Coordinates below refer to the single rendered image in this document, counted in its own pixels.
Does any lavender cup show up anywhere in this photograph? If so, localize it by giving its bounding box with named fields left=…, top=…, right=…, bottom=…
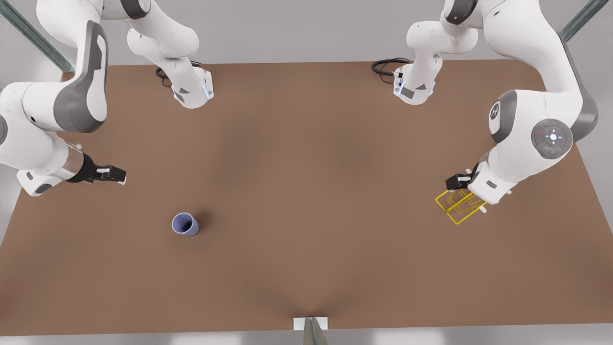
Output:
left=172, top=213, right=200, bottom=236

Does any yellow wire cup holder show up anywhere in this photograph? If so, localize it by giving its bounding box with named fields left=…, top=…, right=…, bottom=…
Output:
left=435, top=188, right=487, bottom=226

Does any black cable loop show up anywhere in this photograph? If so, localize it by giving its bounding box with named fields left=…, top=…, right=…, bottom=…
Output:
left=155, top=61, right=203, bottom=88
left=372, top=58, right=411, bottom=83

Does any silver frame post with foot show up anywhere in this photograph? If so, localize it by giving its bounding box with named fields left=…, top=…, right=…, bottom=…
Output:
left=293, top=317, right=329, bottom=345

